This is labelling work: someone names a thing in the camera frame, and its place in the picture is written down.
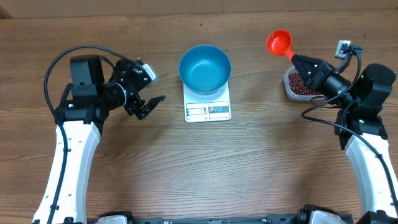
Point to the blue bowl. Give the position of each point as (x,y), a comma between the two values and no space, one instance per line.
(205,69)

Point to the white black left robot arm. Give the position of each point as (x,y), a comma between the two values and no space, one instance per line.
(83,109)

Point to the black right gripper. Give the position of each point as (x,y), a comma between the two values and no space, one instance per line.
(321,72)

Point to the red scoop blue handle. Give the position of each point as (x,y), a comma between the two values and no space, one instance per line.
(279,43)

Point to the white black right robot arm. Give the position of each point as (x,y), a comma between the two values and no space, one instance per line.
(360,129)

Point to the clear plastic container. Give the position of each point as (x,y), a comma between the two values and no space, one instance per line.
(292,96)

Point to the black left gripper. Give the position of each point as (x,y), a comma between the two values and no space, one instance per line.
(134,108)

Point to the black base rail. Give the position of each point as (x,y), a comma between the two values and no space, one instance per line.
(128,218)

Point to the red beans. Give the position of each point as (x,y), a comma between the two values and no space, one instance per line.
(297,85)

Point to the white kitchen scale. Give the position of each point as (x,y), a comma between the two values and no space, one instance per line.
(207,108)

